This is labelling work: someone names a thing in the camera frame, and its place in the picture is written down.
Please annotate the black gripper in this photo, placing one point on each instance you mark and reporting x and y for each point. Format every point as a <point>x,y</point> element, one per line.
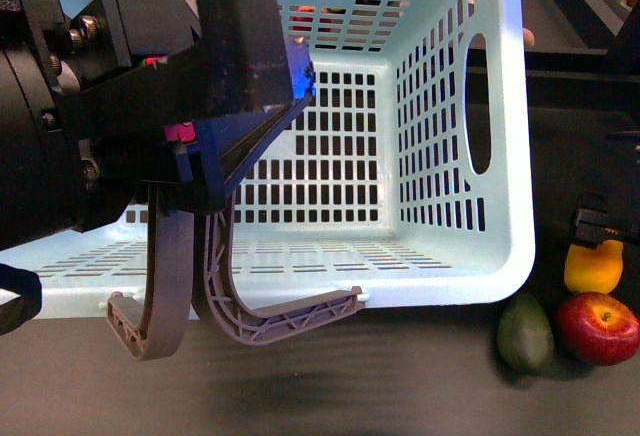
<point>86,106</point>

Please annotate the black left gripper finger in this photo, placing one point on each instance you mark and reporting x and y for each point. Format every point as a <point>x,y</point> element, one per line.
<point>257,81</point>

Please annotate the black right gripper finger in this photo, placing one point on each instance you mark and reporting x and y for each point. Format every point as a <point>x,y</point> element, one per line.
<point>593,223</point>

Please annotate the yellow mango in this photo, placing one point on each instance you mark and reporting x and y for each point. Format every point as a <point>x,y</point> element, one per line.
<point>594,270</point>

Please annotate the light blue plastic basket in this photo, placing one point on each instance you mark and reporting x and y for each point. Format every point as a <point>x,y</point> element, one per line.
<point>409,173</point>

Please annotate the green mango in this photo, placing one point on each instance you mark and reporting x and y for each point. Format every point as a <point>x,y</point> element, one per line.
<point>524,336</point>

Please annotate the red yellow apple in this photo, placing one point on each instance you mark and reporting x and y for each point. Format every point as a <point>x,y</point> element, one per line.
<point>597,329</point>

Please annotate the pink peach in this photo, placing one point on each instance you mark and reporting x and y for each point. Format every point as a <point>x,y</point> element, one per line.
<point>528,38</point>

